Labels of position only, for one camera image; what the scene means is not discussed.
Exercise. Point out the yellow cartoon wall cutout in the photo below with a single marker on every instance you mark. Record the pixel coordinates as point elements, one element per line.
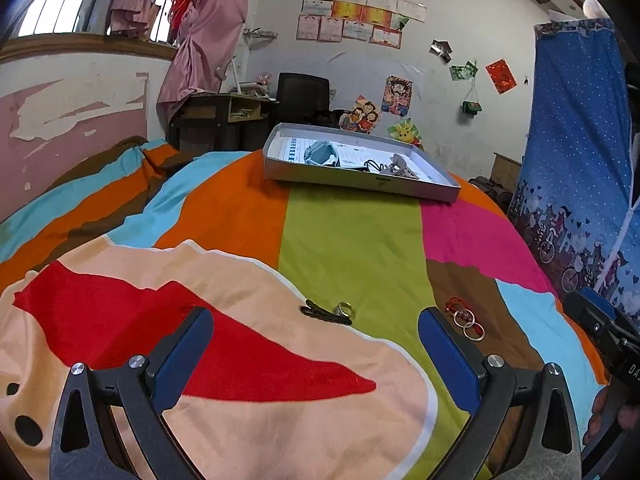
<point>406,132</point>

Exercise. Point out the white desk lamp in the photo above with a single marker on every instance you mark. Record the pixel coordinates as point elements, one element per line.
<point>234,77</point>

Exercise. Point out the person's right hand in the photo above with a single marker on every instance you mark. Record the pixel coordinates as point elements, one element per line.
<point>597,412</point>

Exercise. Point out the dark wall photos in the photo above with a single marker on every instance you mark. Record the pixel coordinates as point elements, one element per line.
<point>440,50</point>

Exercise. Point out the green wall cards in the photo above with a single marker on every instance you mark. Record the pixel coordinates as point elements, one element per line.
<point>462,71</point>

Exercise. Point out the pile of papers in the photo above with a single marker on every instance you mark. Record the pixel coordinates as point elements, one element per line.
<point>257,89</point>

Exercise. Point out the red wall card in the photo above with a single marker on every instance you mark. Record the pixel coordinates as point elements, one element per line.
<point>501,76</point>

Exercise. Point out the grey cardboard tray box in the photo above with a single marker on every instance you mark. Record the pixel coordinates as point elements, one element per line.
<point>325,176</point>

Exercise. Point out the dark wooden desk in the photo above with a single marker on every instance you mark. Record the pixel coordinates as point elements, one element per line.
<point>205,120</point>

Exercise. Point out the black office chair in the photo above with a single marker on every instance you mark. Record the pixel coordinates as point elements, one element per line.
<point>302,92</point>

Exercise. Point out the large pink curtain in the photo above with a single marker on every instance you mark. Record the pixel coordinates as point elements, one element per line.
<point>210,35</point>

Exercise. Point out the blue smartwatch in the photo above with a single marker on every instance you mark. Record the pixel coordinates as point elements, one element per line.
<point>320,152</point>

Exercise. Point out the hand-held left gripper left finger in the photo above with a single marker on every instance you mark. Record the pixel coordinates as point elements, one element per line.
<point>180,355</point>

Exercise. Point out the black hair clip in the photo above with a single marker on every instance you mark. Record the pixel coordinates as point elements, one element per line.
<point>315,311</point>

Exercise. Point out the cartoon character wall poster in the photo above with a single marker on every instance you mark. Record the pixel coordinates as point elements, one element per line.
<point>397,96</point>

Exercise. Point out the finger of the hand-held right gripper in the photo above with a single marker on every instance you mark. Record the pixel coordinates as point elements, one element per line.
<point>600,302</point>
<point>585,315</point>

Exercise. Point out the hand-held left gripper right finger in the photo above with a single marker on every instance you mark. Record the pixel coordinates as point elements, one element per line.
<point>450,355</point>

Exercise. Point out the small green hanging bag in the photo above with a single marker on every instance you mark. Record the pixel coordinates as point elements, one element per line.
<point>471,107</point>

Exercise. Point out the group of wall certificates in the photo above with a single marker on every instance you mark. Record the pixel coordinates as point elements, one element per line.
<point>350,15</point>

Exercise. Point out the dark suitcase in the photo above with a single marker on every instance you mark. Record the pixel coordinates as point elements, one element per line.
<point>487,192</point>

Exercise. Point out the blue printed fabric wardrobe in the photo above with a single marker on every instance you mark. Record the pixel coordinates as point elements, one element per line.
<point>575,135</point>

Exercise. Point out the metal wall shelf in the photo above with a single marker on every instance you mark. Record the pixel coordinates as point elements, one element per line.
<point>260,34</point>

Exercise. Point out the colourful patchwork blanket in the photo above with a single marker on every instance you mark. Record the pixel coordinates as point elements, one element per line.
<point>345,240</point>

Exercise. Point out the cartoon family wall cutout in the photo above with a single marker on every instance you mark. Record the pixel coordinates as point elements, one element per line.
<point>360,116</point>

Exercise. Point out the barred window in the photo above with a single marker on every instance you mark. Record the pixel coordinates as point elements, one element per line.
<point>65,5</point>

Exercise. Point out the white object on wardrobe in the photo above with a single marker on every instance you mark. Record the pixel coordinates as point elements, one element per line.
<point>595,7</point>

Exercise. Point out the silver hair claw clip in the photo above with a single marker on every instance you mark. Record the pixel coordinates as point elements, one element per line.
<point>400,162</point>

